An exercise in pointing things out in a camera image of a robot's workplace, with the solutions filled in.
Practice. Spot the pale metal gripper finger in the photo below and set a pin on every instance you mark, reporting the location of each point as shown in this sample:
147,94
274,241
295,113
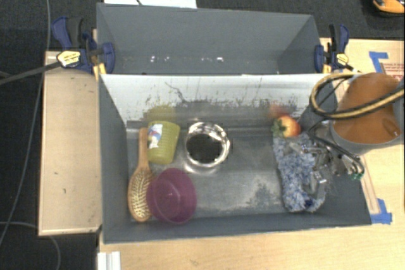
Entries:
306,148
319,181

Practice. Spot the red toy strawberry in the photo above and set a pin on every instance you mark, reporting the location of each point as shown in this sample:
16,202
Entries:
289,127

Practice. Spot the blue and white fluffy cloth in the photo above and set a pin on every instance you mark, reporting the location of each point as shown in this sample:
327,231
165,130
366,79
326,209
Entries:
292,177

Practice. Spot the grey metal bin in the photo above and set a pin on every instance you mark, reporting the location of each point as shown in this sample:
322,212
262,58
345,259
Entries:
246,174

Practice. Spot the green plastic cup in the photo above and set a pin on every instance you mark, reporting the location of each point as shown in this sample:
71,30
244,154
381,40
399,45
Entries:
164,142

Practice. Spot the purple plastic bowl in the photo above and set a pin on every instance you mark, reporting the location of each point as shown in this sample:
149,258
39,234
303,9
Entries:
172,196

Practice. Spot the wooden hairbrush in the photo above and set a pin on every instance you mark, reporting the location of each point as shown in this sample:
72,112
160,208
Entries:
139,193

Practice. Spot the pale wood board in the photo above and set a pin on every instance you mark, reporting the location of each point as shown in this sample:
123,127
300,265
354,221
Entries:
69,148

